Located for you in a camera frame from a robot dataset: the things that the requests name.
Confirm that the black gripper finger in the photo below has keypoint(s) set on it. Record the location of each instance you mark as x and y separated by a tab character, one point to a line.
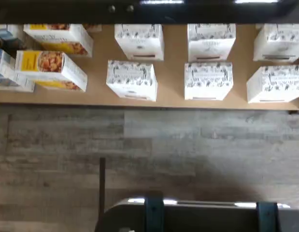
153	212
268	217

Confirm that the white floral pantry box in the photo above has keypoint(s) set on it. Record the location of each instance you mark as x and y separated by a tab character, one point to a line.
210	41
279	41
274	84
208	79
139	41
131	77

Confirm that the white yellow granola box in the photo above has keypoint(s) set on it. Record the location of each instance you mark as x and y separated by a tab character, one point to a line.
50	65
62	36

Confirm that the white blue oatmeal box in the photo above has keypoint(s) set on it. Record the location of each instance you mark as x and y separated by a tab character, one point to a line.
6	33
6	72

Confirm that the thin dark metal bar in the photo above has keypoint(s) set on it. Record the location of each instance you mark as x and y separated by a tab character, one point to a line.
102	183

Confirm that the white Organic Pantry boxes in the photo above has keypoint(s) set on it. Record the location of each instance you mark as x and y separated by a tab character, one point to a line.
171	72

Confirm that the black metal shelving rack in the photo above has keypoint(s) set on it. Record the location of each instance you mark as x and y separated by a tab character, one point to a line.
67	14

